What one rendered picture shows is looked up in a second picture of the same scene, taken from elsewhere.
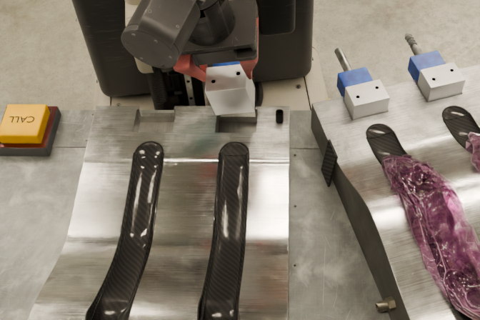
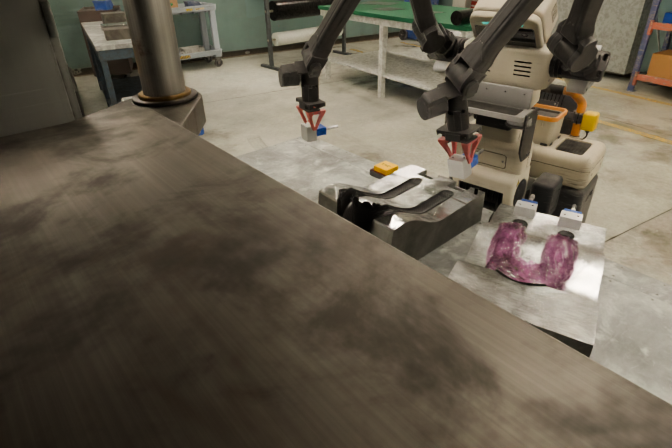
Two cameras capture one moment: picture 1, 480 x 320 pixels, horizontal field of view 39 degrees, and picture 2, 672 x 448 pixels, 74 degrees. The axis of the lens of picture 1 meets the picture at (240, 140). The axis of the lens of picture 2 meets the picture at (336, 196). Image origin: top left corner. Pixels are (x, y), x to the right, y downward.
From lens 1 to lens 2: 0.70 m
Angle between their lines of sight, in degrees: 39
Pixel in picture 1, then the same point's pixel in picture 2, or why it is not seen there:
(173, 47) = (429, 108)
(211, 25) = (454, 120)
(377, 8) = not seen: hidden behind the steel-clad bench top
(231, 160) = (444, 195)
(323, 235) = (464, 246)
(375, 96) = (528, 207)
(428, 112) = (552, 227)
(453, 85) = (574, 221)
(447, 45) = not seen: outside the picture
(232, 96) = (456, 165)
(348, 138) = (503, 217)
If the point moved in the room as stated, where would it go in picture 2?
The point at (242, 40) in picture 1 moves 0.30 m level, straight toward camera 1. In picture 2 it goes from (464, 132) to (394, 171)
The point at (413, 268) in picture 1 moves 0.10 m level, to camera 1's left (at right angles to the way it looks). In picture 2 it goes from (481, 249) to (441, 233)
